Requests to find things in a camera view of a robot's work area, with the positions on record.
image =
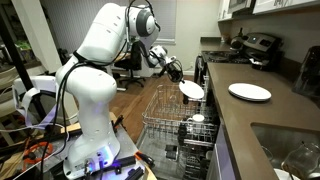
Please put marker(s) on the white rounded frame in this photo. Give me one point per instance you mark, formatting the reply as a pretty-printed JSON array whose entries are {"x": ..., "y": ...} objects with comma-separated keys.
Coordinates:
[{"x": 36, "y": 81}]

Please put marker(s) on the black stand pole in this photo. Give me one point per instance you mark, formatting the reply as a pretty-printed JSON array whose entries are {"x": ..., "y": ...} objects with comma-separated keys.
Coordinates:
[{"x": 20, "y": 66}]

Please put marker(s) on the wooden office desk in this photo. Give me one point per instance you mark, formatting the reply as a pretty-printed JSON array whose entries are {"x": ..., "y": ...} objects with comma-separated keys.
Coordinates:
[{"x": 119, "y": 80}]

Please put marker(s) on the black office chair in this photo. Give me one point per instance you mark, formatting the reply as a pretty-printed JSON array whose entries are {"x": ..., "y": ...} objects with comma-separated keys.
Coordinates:
[{"x": 135, "y": 61}]

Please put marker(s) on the black kitchen stove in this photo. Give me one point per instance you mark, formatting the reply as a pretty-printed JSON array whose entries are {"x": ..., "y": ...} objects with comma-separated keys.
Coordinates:
[{"x": 263, "y": 41}]

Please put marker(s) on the white ceramic mug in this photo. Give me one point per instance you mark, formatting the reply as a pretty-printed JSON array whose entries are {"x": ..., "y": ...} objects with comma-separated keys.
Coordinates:
[{"x": 198, "y": 118}]

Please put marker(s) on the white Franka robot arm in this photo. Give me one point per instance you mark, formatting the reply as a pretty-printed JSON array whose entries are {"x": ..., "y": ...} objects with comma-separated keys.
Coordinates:
[{"x": 93, "y": 86}]

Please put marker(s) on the white bowl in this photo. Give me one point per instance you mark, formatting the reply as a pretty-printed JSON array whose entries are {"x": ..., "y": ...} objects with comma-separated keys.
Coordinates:
[{"x": 281, "y": 175}]

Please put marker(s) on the white lower cabinets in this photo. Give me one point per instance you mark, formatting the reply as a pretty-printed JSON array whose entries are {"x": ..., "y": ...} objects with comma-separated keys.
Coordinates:
[{"x": 221, "y": 160}]

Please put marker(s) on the dark kettle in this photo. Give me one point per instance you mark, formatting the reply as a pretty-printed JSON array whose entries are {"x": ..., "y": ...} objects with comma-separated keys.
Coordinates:
[{"x": 237, "y": 42}]

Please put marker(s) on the green houseplant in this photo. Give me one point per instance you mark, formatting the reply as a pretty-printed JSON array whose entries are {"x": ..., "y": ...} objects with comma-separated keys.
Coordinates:
[{"x": 21, "y": 46}]

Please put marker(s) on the open dishwasher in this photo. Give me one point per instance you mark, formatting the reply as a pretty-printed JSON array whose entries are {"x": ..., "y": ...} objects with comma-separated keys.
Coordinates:
[{"x": 156, "y": 150}]

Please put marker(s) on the metal robot table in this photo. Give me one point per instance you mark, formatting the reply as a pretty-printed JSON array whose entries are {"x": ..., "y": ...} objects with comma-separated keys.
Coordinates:
[{"x": 128, "y": 143}]

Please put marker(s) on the clear glass jug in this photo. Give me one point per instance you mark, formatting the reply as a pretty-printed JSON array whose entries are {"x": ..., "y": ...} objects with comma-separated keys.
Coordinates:
[{"x": 301, "y": 160}]

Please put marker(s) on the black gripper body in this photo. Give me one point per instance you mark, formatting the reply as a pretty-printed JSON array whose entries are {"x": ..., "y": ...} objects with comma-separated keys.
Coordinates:
[{"x": 174, "y": 70}]

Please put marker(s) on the white round dinner plate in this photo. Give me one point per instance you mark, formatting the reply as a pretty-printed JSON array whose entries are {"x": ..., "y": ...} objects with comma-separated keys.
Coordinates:
[
  {"x": 252, "y": 100},
  {"x": 192, "y": 90},
  {"x": 249, "y": 90}
]

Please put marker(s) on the white drawer unit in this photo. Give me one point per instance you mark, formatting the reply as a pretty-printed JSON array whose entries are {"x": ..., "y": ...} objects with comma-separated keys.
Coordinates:
[{"x": 147, "y": 71}]

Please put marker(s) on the white upper cabinets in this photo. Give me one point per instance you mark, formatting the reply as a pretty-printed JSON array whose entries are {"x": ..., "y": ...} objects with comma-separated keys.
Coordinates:
[{"x": 266, "y": 5}]

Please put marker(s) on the white cabinets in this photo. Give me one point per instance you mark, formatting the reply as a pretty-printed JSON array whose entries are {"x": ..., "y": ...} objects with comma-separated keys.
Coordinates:
[
  {"x": 266, "y": 5},
  {"x": 221, "y": 160}
]

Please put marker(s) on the black bottle in rack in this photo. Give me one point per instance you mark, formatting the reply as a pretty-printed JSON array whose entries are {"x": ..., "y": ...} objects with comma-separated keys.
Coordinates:
[{"x": 185, "y": 101}]

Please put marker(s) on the black metal rail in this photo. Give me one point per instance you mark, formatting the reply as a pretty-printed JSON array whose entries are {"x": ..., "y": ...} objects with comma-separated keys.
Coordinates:
[{"x": 125, "y": 162}]

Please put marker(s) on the steel kitchen sink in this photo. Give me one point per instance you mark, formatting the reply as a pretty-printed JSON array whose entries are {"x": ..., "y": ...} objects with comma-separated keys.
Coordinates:
[{"x": 276, "y": 143}]

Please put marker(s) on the black orange clamp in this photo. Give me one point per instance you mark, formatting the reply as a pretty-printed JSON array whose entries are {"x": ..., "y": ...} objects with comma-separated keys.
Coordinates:
[
  {"x": 146, "y": 160},
  {"x": 118, "y": 122}
]

